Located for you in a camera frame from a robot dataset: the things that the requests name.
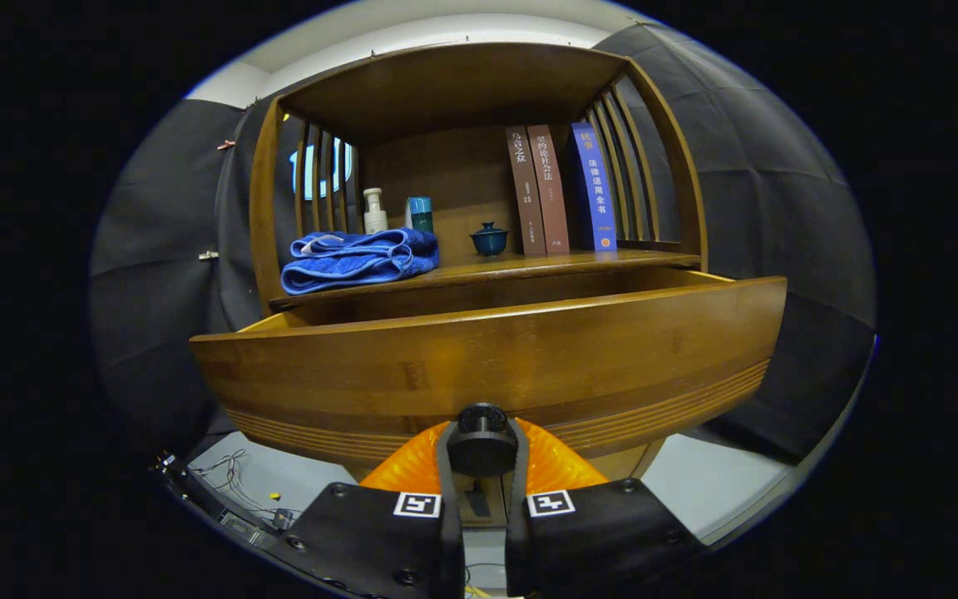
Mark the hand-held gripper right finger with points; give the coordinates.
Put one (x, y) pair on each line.
(516, 541)

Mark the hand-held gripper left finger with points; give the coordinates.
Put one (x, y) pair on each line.
(448, 541)

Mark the wooden drawer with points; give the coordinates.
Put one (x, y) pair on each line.
(487, 358)

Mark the wooden countertop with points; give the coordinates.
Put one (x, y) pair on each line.
(529, 264)

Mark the wooden cabinet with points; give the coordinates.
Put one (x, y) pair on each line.
(446, 83)

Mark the blue folded towel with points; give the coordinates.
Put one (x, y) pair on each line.
(354, 262)

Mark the blue lidded teacup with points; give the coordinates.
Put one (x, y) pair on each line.
(489, 241)

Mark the blue capped bottle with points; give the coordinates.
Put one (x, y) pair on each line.
(421, 218)

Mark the white pump bottle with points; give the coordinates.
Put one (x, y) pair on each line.
(375, 220)

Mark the dark brown book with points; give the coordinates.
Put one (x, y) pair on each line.
(526, 200)

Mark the reddish brown book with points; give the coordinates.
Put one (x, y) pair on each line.
(552, 200)

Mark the blue book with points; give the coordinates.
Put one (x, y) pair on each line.
(595, 191)

